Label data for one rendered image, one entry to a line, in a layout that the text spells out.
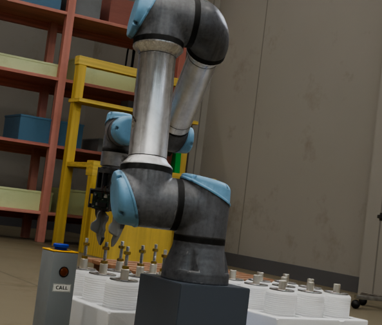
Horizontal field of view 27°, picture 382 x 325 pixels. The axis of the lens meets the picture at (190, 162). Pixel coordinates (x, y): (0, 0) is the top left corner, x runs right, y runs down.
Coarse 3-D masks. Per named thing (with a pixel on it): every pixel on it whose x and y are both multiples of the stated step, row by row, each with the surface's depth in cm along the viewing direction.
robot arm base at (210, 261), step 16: (176, 240) 177; (192, 240) 175; (208, 240) 175; (224, 240) 178; (176, 256) 175; (192, 256) 174; (208, 256) 174; (224, 256) 179; (176, 272) 174; (192, 272) 172; (208, 272) 173; (224, 272) 176
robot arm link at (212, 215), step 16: (192, 176) 176; (192, 192) 175; (208, 192) 175; (224, 192) 177; (192, 208) 174; (208, 208) 175; (224, 208) 177; (176, 224) 175; (192, 224) 175; (208, 224) 175; (224, 224) 178
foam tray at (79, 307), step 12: (72, 300) 218; (84, 300) 217; (72, 312) 217; (84, 312) 211; (96, 312) 206; (108, 312) 202; (120, 312) 203; (132, 312) 205; (72, 324) 216; (84, 324) 210; (96, 324) 205; (108, 324) 201; (120, 324) 203; (132, 324) 205
